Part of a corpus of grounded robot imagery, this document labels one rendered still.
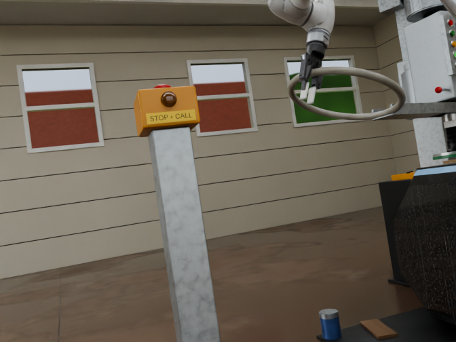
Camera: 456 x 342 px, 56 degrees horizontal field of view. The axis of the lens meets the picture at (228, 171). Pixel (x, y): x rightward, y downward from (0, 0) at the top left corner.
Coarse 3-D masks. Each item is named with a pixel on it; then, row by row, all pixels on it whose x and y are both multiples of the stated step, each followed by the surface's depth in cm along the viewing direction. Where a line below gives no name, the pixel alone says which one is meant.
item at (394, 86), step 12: (312, 72) 168; (324, 72) 165; (336, 72) 163; (348, 72) 161; (360, 72) 160; (372, 72) 161; (288, 84) 184; (384, 84) 164; (396, 84) 165; (312, 108) 203; (396, 108) 182
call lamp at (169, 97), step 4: (164, 92) 86; (168, 92) 86; (172, 92) 87; (164, 96) 86; (168, 96) 86; (172, 96) 86; (164, 100) 86; (168, 100) 86; (172, 100) 86; (176, 100) 87; (164, 104) 86; (168, 104) 86; (172, 104) 86
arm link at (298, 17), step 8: (272, 0) 164; (280, 0) 163; (288, 0) 162; (296, 0) 161; (304, 0) 161; (272, 8) 166; (280, 8) 165; (288, 8) 164; (296, 8) 163; (304, 8) 163; (280, 16) 169; (288, 16) 167; (296, 16) 167; (304, 16) 168
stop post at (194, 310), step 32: (160, 96) 87; (192, 96) 88; (160, 128) 88; (192, 128) 95; (160, 160) 88; (192, 160) 89; (160, 192) 87; (192, 192) 89; (160, 224) 94; (192, 224) 88; (192, 256) 88; (192, 288) 87; (192, 320) 87
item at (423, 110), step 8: (392, 104) 188; (408, 104) 192; (416, 104) 194; (424, 104) 197; (432, 104) 199; (440, 104) 202; (448, 104) 204; (400, 112) 190; (408, 112) 192; (416, 112) 194; (424, 112) 196; (432, 112) 199; (440, 112) 201; (448, 112) 204
